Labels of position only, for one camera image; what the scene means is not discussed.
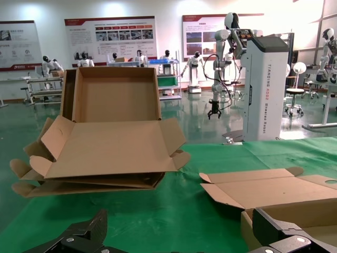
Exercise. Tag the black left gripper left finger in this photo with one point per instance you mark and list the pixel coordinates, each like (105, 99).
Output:
(87, 232)

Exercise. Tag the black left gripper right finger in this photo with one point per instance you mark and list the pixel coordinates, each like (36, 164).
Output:
(279, 232)

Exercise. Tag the green table cloth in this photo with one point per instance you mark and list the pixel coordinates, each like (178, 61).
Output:
(184, 210)

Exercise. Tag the white wheeled robot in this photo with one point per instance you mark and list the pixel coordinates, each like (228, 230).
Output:
(263, 92)

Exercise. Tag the black rolling stool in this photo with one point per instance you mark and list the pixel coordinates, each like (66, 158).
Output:
(295, 91)

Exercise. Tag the low metal roller rack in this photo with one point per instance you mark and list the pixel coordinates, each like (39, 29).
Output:
(44, 80)

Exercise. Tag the small brown carton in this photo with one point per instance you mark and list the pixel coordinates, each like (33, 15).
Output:
(120, 60)
(56, 73)

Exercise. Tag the white standing fan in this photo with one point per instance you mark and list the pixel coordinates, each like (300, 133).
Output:
(299, 68)

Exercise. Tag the white black humanoid robot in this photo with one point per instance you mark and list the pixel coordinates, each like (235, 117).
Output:
(139, 57)
(167, 59)
(48, 64)
(114, 56)
(85, 62)
(327, 47)
(194, 68)

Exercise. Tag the green plastic crate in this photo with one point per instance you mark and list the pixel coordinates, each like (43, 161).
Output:
(167, 81)

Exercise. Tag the dark equipment cabinet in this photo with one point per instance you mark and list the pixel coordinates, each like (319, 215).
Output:
(291, 58)

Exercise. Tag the blue plastic tray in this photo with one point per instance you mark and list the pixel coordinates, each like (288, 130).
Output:
(160, 61)

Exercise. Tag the white desk frame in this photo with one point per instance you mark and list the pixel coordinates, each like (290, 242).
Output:
(326, 105)

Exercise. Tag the white red wall poster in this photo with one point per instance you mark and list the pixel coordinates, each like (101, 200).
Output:
(200, 34)
(118, 29)
(15, 44)

